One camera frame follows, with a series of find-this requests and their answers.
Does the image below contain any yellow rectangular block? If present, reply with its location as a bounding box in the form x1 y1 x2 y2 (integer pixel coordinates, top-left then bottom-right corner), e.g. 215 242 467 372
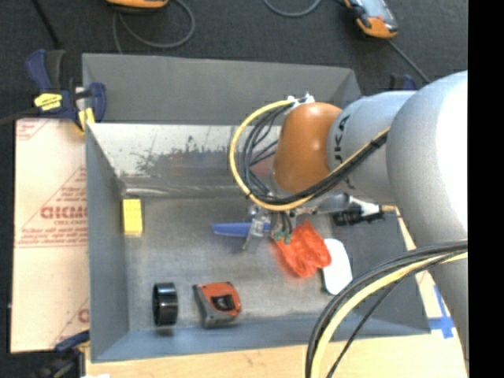
122 198 144 235

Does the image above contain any orange and grey tape measure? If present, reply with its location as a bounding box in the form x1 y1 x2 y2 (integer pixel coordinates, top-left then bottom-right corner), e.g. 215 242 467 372
191 281 243 329

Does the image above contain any black ring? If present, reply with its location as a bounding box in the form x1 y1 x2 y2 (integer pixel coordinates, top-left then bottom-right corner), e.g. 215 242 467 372
152 282 179 327

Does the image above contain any orange crumpled net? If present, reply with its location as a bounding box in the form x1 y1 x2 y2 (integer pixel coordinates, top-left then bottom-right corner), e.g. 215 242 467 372
270 219 332 279

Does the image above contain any brown cardboard board, red print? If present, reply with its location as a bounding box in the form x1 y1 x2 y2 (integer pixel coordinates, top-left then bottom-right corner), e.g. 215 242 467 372
9 117 91 354

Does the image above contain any black cylinder on white bracket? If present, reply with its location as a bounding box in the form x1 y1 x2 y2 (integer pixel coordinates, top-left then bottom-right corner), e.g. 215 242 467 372
332 202 396 227

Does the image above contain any blue stick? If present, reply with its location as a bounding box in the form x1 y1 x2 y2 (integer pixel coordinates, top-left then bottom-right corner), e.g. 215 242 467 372
211 221 273 237

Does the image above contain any grey metal bin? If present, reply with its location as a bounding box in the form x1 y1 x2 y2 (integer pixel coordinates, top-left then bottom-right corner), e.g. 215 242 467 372
81 53 432 364

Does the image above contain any white oval object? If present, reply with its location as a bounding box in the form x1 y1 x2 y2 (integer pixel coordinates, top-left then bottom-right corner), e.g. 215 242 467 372
321 238 354 296

